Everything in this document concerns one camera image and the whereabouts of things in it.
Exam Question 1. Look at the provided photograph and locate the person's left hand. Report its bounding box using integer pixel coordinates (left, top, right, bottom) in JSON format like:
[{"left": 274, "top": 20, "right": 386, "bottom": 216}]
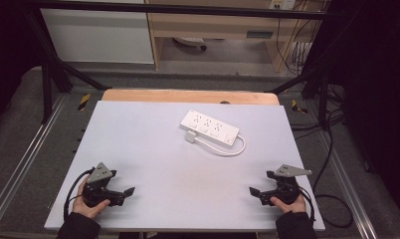
[{"left": 71, "top": 174, "right": 111, "bottom": 220}]

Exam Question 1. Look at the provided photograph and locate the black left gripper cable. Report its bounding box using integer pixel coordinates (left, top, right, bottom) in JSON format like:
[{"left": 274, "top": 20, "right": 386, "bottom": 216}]
[{"left": 63, "top": 168, "right": 96, "bottom": 221}]

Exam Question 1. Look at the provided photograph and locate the white power strip cable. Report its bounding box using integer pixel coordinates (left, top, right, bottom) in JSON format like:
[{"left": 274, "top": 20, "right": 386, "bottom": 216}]
[{"left": 194, "top": 133, "right": 248, "bottom": 157}]

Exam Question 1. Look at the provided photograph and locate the light wooden desk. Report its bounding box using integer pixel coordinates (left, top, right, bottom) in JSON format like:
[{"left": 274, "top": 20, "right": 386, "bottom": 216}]
[{"left": 143, "top": 0, "right": 323, "bottom": 74}]

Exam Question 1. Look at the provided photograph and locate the bundle of hanging black cables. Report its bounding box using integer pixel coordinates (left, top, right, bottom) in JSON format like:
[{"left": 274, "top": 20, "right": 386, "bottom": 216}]
[{"left": 275, "top": 0, "right": 321, "bottom": 77}]

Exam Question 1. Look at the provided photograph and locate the aluminium floor rail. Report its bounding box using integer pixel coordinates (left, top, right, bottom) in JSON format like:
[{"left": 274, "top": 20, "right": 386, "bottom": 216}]
[
  {"left": 314, "top": 130, "right": 379, "bottom": 239},
  {"left": 0, "top": 94, "right": 69, "bottom": 227}
]

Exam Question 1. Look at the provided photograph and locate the wooden table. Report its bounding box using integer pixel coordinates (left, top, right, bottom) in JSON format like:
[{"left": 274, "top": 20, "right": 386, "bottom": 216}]
[{"left": 100, "top": 88, "right": 282, "bottom": 107}]

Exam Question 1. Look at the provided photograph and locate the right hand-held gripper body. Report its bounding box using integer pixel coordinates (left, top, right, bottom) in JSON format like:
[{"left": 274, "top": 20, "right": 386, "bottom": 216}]
[{"left": 266, "top": 163, "right": 313, "bottom": 207}]

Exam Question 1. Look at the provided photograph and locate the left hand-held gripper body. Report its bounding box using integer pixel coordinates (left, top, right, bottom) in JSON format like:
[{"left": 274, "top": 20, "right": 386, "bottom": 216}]
[{"left": 82, "top": 161, "right": 126, "bottom": 208}]

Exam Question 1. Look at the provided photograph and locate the black curtain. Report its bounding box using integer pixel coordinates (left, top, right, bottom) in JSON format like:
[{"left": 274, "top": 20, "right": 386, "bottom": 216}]
[
  {"left": 325, "top": 0, "right": 400, "bottom": 228},
  {"left": 0, "top": 0, "right": 45, "bottom": 130}
]

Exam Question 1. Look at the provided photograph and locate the white wall socket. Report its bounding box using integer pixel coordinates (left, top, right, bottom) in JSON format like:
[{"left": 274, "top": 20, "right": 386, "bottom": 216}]
[{"left": 269, "top": 0, "right": 298, "bottom": 11}]

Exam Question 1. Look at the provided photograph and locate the office chair base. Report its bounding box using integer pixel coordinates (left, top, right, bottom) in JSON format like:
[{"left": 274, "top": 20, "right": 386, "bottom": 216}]
[{"left": 172, "top": 36, "right": 209, "bottom": 52}]

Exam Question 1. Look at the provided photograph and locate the white power strip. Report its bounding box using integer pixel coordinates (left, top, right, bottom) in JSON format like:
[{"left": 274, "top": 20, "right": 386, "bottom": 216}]
[{"left": 179, "top": 109, "right": 241, "bottom": 147}]

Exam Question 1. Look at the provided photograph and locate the yellow black tape strip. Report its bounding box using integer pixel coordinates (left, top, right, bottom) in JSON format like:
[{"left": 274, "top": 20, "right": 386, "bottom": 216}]
[
  {"left": 77, "top": 93, "right": 92, "bottom": 112},
  {"left": 291, "top": 99, "right": 309, "bottom": 115}
]

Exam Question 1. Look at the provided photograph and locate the black metal frame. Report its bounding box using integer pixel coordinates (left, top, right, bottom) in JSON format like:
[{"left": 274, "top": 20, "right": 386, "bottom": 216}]
[{"left": 24, "top": 0, "right": 333, "bottom": 131}]

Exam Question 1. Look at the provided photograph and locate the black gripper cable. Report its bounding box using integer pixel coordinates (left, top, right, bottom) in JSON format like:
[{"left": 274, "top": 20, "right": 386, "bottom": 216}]
[
  {"left": 298, "top": 186, "right": 317, "bottom": 223},
  {"left": 63, "top": 168, "right": 96, "bottom": 221}
]

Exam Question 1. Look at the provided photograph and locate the white plug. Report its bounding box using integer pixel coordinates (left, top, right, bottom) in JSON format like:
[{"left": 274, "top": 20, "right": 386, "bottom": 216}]
[{"left": 184, "top": 130, "right": 198, "bottom": 144}]

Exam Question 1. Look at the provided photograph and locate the white cabinet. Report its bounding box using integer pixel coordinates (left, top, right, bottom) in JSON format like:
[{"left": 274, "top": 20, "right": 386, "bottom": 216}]
[{"left": 40, "top": 0, "right": 155, "bottom": 65}]

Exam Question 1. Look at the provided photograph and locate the white table board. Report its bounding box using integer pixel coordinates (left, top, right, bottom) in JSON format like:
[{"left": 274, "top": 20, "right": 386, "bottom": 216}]
[{"left": 43, "top": 101, "right": 326, "bottom": 233}]

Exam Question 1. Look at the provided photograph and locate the person's right hand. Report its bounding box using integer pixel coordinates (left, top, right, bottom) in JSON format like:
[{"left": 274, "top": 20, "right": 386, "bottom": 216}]
[{"left": 270, "top": 193, "right": 307, "bottom": 214}]

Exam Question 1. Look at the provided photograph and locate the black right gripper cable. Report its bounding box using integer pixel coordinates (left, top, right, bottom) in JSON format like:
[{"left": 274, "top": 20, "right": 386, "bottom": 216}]
[{"left": 298, "top": 186, "right": 317, "bottom": 223}]

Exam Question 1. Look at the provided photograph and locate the black floor cable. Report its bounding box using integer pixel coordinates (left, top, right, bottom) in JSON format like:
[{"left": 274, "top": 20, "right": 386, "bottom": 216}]
[{"left": 289, "top": 84, "right": 355, "bottom": 229}]

